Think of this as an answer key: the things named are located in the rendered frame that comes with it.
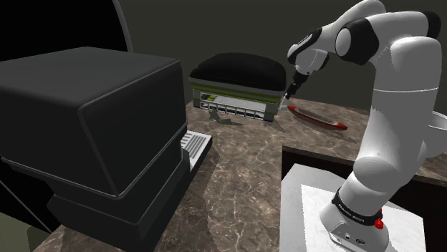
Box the red flat knife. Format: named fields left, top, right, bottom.
left=287, top=105, right=349, bottom=131

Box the black and silver toaster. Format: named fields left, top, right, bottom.
left=188, top=52, right=288, bottom=122

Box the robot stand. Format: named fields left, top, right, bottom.
left=279, top=163, right=428, bottom=252

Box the white bowl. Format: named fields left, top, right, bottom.
left=423, top=110, right=447, bottom=159

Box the black coffee machine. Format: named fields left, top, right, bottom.
left=0, top=46, right=213, bottom=252

